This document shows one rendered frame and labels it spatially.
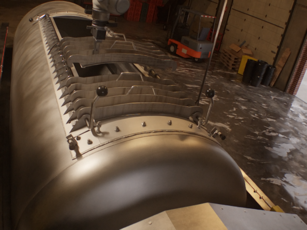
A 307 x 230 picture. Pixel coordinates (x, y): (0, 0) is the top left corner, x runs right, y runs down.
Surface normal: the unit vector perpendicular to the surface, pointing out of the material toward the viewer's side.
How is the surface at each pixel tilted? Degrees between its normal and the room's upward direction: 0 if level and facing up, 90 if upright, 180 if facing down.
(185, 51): 90
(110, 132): 19
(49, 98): 37
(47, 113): 43
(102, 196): 69
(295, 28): 90
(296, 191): 0
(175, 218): 0
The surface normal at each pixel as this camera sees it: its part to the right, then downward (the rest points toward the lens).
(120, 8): 0.63, 0.50
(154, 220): -0.14, -0.80
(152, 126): 0.15, -0.86
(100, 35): 0.39, 0.50
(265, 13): -0.90, 0.03
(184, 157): 0.47, -0.28
